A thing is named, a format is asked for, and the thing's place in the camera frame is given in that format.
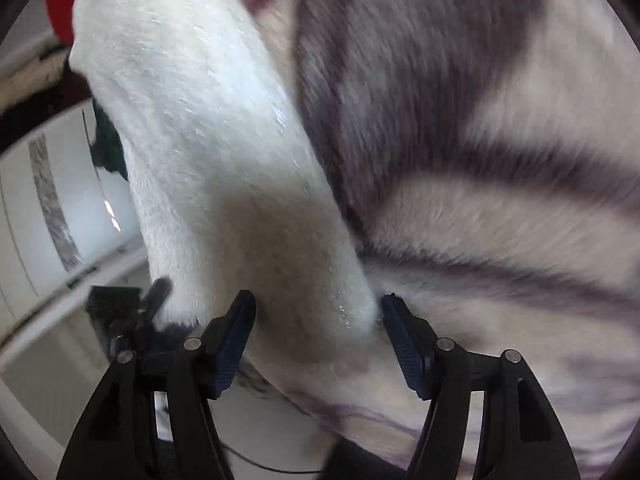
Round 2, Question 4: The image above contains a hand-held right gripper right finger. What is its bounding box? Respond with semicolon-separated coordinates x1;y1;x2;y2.
382;294;581;480

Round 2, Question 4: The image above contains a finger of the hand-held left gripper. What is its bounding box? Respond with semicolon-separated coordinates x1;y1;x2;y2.
151;322;195;345
144;279;174;322

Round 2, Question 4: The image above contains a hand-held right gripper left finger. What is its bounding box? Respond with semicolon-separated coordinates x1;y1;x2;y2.
56;290;257;480

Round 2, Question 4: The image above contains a white tweed jacket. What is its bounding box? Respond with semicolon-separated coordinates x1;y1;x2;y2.
67;0;381;376

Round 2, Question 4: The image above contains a green garment with striped cuffs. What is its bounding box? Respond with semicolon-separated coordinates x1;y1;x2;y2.
91;100;129;182

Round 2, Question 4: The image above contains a red quilt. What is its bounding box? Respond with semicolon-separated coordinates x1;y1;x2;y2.
45;0;96;46

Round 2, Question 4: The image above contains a black cable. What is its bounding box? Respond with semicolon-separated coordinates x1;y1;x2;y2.
220;440;326;476

